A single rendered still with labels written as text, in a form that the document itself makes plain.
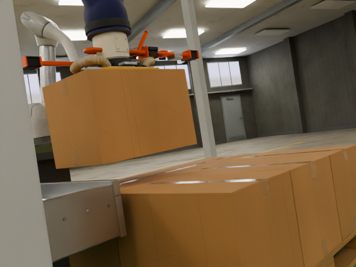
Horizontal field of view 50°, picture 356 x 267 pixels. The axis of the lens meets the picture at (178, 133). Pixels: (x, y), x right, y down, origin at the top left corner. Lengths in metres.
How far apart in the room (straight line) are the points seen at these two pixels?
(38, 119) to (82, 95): 0.76
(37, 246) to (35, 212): 0.03
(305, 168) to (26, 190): 1.34
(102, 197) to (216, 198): 0.42
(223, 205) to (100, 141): 0.64
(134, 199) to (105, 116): 0.38
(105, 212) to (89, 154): 0.36
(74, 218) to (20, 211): 0.92
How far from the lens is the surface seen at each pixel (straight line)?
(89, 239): 1.37
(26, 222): 0.42
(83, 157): 1.71
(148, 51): 2.08
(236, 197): 1.19
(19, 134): 0.41
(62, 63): 2.08
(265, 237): 1.34
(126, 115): 1.70
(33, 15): 2.56
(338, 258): 2.11
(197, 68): 5.04
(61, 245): 1.31
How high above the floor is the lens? 0.74
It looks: level
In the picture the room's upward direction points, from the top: 9 degrees counter-clockwise
